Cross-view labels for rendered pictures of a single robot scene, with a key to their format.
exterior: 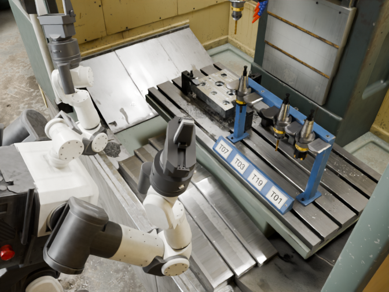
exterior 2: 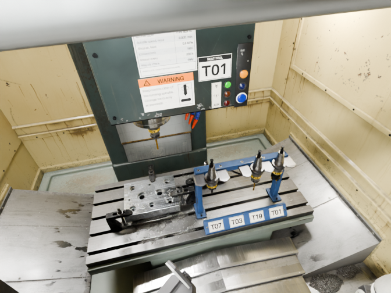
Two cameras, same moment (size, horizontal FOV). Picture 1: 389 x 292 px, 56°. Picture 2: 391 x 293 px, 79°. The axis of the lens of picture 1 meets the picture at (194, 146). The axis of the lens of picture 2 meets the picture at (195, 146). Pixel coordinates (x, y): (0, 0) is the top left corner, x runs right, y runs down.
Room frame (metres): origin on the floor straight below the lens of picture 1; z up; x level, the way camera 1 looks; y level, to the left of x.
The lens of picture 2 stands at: (0.96, 0.51, 2.03)
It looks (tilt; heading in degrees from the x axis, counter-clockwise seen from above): 40 degrees down; 295
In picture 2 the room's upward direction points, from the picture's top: 4 degrees counter-clockwise
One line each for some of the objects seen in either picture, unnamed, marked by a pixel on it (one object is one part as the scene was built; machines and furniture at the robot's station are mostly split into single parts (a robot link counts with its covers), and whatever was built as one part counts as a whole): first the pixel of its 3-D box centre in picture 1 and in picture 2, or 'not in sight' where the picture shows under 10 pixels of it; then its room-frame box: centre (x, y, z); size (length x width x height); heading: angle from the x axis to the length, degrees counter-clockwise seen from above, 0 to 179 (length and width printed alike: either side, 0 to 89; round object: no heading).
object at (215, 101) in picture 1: (224, 92); (150, 196); (1.56, -0.16, 0.97); 0.29 x 0.23 x 0.05; 35
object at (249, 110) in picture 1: (241, 110); (182, 195); (1.39, -0.23, 0.97); 0.13 x 0.03 x 0.15; 35
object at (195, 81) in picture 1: (190, 81); (120, 217); (1.64, 0.02, 0.97); 0.13 x 0.03 x 0.15; 35
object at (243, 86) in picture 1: (243, 81); (212, 171); (1.21, -0.19, 1.26); 0.04 x 0.04 x 0.07
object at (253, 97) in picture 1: (252, 98); (223, 175); (1.16, -0.23, 1.21); 0.07 x 0.05 x 0.01; 125
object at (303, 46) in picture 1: (299, 43); (155, 126); (1.72, -0.54, 1.16); 0.48 x 0.05 x 0.51; 35
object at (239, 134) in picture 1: (241, 112); (198, 193); (1.29, -0.21, 1.05); 0.10 x 0.05 x 0.30; 125
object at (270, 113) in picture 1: (271, 112); (245, 171); (1.07, -0.29, 1.21); 0.07 x 0.05 x 0.01; 125
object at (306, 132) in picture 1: (307, 126); (280, 157); (0.94, -0.38, 1.26); 0.04 x 0.04 x 0.07
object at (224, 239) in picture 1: (186, 199); (223, 285); (1.07, 0.04, 0.70); 0.90 x 0.30 x 0.16; 35
